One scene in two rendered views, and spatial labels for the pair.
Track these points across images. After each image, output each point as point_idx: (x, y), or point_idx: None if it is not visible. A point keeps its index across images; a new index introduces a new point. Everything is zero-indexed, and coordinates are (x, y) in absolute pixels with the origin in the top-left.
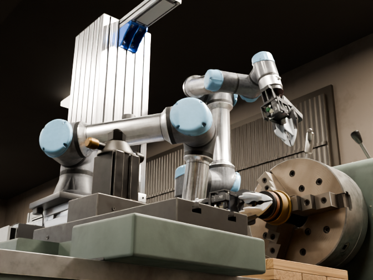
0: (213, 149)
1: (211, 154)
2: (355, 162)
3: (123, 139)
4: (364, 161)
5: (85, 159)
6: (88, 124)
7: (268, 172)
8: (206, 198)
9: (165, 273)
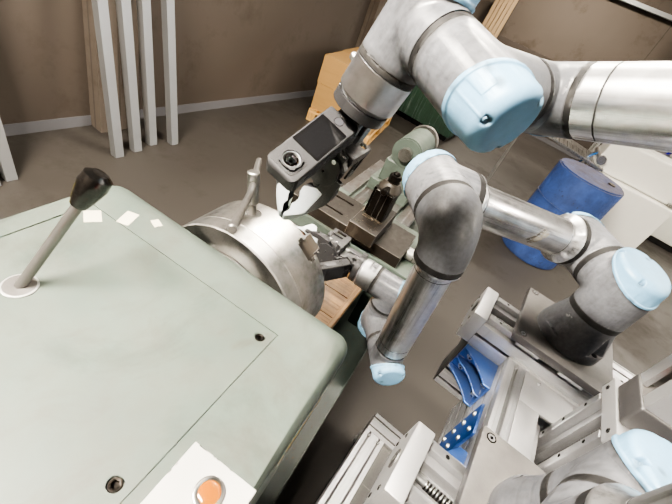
0: (418, 240)
1: (415, 248)
2: (160, 213)
3: (389, 177)
4: (149, 204)
5: (577, 276)
6: (567, 218)
7: (306, 235)
8: (361, 256)
9: None
